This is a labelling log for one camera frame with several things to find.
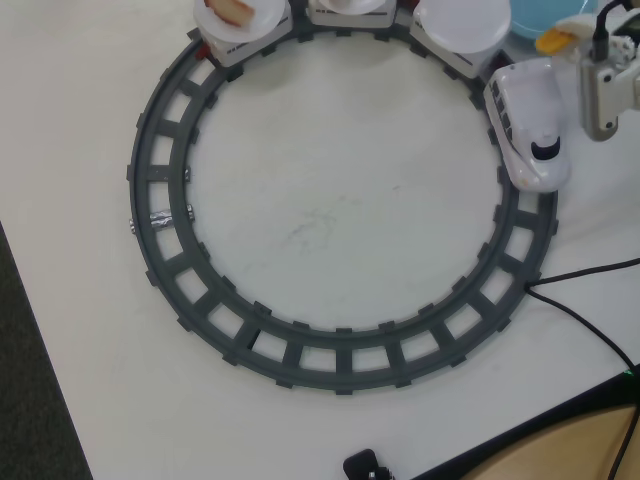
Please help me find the red and white sushi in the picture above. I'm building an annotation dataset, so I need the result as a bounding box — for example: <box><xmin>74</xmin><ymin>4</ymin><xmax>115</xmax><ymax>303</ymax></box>
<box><xmin>207</xmin><ymin>0</ymin><xmax>257</xmax><ymax>27</ymax></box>

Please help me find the yellow and white sushi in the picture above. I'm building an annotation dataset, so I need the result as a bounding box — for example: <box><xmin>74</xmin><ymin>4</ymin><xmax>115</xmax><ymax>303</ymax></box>
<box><xmin>535</xmin><ymin>14</ymin><xmax>599</xmax><ymax>56</ymax></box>

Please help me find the white Shinkansen toy locomotive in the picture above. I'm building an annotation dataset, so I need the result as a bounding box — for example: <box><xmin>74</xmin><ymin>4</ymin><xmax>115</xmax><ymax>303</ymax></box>
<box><xmin>482</xmin><ymin>57</ymin><xmax>572</xmax><ymax>194</ymax></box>

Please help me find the white toy train car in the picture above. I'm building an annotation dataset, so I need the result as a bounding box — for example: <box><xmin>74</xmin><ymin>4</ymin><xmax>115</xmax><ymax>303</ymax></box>
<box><xmin>305</xmin><ymin>0</ymin><xmax>401</xmax><ymax>30</ymax></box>
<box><xmin>409</xmin><ymin>19</ymin><xmax>507</xmax><ymax>81</ymax></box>
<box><xmin>192</xmin><ymin>9</ymin><xmax>294</xmax><ymax>69</ymax></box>

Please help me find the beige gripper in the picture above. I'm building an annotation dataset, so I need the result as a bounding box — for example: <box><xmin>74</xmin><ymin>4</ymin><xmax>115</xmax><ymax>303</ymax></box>
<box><xmin>578</xmin><ymin>49</ymin><xmax>640</xmax><ymax>143</ymax></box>

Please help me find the grey circular toy train track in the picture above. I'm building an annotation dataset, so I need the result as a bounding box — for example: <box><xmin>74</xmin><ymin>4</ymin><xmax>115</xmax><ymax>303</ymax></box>
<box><xmin>124</xmin><ymin>19</ymin><xmax>560</xmax><ymax>399</ymax></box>

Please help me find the black plastic device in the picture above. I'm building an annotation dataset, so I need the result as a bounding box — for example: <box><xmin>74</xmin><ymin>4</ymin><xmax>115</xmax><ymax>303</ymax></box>
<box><xmin>343</xmin><ymin>448</ymin><xmax>396</xmax><ymax>480</ymax></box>

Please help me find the blue round dish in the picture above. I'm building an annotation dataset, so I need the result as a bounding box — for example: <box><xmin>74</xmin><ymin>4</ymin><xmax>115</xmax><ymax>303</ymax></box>
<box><xmin>507</xmin><ymin>0</ymin><xmax>601</xmax><ymax>54</ymax></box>

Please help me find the black camera cable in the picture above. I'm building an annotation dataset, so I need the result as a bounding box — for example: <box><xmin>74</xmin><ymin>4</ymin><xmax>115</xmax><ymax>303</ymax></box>
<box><xmin>591</xmin><ymin>0</ymin><xmax>624</xmax><ymax>52</ymax></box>

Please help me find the wooden board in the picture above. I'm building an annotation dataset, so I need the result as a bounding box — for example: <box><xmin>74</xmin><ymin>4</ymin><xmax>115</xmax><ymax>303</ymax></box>
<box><xmin>469</xmin><ymin>404</ymin><xmax>640</xmax><ymax>480</ymax></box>

